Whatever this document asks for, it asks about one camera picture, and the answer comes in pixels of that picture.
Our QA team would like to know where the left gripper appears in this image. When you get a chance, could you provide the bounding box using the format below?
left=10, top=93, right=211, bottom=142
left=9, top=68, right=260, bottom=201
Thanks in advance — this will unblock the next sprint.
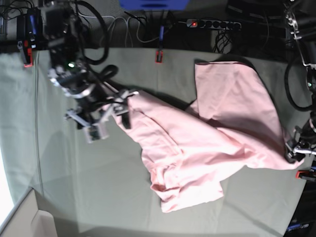
left=285, top=123, right=316, bottom=163

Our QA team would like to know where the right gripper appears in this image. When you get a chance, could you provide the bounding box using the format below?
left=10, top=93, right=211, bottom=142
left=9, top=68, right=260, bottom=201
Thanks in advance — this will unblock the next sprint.
left=64, top=90, right=139, bottom=143

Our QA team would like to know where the pink t-shirt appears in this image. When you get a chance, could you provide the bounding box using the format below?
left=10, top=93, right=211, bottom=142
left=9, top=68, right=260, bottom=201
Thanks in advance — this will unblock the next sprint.
left=108, top=61, right=306, bottom=213

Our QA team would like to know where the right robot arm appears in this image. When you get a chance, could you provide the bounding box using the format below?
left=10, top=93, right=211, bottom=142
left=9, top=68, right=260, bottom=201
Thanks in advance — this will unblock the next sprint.
left=42, top=0, right=138, bottom=143

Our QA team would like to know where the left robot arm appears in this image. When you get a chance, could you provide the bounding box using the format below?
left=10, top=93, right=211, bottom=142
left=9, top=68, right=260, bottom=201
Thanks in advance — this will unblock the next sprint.
left=283, top=0, right=316, bottom=163

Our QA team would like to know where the red black clamp right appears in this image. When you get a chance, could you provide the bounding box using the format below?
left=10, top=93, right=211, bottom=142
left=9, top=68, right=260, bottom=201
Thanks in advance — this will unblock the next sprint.
left=296, top=160, right=316, bottom=182

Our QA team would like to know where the red black clamp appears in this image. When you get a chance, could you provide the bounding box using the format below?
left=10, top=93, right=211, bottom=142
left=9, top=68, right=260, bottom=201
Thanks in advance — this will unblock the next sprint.
left=16, top=7, right=43, bottom=68
left=155, top=25, right=164, bottom=63
left=296, top=160, right=316, bottom=182

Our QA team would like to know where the red black clamp middle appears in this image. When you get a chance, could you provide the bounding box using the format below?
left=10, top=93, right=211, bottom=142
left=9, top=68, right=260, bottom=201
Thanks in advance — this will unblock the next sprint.
left=155, top=25, right=164, bottom=63

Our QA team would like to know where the green table cloth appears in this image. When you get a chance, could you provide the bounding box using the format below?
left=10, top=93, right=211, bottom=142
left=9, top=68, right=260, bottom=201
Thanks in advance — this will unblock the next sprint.
left=0, top=51, right=306, bottom=237

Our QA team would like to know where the blue box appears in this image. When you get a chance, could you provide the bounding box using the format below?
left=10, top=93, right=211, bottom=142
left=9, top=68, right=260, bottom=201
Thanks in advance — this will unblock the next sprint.
left=119, top=0, right=189, bottom=10

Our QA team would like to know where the black power strip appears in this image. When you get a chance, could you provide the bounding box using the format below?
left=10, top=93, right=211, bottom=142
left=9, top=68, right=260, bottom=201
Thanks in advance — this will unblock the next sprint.
left=186, top=19, right=242, bottom=31

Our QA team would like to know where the red black clamp left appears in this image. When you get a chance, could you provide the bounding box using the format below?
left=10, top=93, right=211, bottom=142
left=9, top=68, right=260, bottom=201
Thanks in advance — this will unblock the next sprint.
left=16, top=7, right=43, bottom=68

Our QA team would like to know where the beige plastic bin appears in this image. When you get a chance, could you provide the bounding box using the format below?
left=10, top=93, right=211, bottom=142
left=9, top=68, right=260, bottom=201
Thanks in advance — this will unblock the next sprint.
left=0, top=188, right=58, bottom=237

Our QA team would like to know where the white cable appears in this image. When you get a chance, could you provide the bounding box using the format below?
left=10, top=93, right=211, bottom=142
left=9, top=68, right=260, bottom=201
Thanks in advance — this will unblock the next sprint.
left=98, top=14, right=163, bottom=47

